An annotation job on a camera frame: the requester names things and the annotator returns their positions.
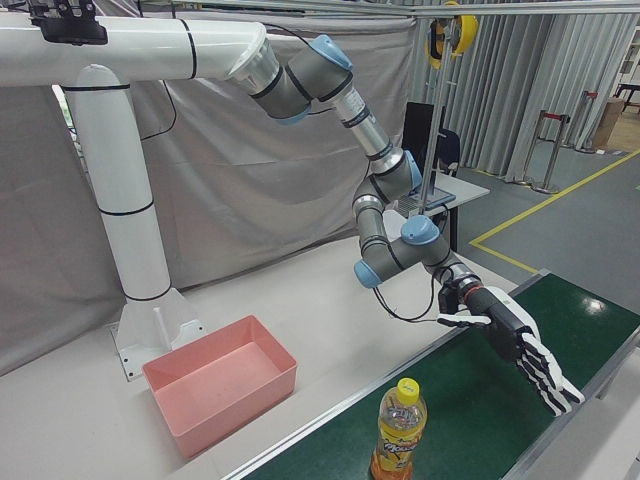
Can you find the green conveyor belt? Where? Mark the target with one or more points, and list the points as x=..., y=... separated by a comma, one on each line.
x=475, y=400
x=350, y=400

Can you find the black office chair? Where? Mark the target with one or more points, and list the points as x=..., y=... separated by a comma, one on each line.
x=425, y=140

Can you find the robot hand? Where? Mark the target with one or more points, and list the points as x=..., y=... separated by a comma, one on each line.
x=515, y=335

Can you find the black clamp-mounted camera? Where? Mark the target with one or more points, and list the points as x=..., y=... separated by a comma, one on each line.
x=65, y=22

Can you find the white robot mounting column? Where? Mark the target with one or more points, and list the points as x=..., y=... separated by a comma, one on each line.
x=125, y=200

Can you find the white office desk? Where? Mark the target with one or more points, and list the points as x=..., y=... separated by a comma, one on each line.
x=465, y=192

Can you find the grey pleated curtain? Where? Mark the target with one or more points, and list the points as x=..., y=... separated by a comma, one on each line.
x=525, y=100

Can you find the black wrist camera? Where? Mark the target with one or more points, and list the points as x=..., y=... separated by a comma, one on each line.
x=449, y=300

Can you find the grey fabric backdrop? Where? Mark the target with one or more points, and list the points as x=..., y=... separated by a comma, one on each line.
x=250, y=175

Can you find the orange juice bottle yellow cap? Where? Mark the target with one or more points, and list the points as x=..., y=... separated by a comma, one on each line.
x=397, y=435

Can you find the black barrier stanchion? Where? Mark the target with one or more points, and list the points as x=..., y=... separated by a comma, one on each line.
x=550, y=150
x=589, y=120

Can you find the UR5e robot arm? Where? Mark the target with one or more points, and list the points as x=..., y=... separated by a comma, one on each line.
x=380, y=240

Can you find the brown cardboard box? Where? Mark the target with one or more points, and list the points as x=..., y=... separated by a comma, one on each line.
x=611, y=122

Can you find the pink plastic basket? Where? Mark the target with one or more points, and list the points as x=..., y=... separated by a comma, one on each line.
x=220, y=385

